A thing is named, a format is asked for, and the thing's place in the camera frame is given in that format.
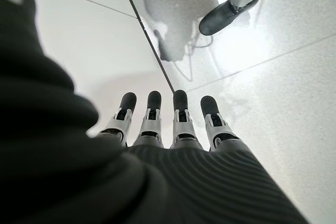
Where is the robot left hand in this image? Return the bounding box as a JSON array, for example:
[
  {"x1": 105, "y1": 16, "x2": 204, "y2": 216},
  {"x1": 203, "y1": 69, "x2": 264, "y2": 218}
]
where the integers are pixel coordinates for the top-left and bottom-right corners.
[{"x1": 0, "y1": 0, "x2": 310, "y2": 224}]

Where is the black robot left foot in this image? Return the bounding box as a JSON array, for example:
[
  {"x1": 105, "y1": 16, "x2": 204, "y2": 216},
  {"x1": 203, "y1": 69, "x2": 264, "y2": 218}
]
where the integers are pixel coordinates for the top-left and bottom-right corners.
[{"x1": 198, "y1": 0, "x2": 263, "y2": 36}]

